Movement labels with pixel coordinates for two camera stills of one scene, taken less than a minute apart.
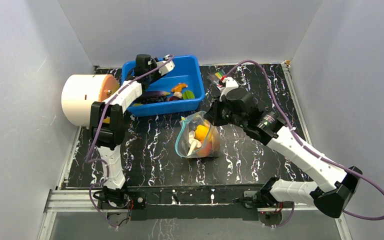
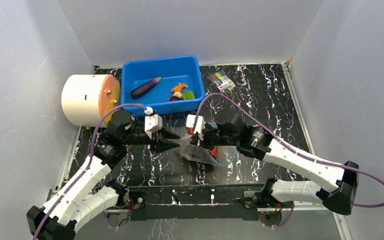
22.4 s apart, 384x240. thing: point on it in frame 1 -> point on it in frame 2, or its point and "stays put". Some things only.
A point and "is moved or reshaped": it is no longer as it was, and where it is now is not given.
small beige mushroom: [178, 94] stays put
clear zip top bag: [196, 138] is moved or reshaped
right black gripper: [214, 113] -> [199, 141]
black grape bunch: [156, 99] -> [198, 155]
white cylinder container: [79, 92] stays put
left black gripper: [154, 65] -> [161, 145]
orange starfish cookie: [179, 88] stays put
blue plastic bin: [182, 89] stays put
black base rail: [221, 202] stays put
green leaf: [188, 94] stays put
